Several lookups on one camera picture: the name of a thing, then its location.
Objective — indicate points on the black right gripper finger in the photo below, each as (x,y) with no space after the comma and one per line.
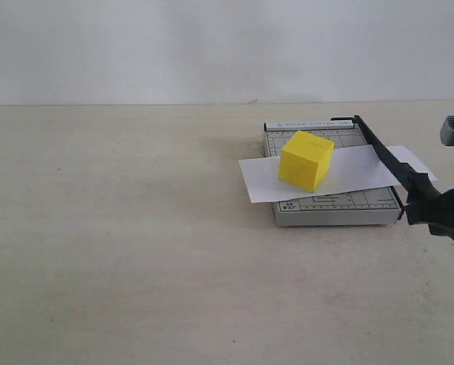
(438,210)

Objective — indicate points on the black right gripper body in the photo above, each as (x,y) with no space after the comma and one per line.
(442,227)

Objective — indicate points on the black cutter blade arm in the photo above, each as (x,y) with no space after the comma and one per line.
(417,185)

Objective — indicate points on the white paper sheet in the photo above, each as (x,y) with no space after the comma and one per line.
(352,169)

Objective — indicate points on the yellow foam cube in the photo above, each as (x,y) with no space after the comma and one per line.
(305,160)

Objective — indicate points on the grey paper cutter base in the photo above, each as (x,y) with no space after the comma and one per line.
(381,206)

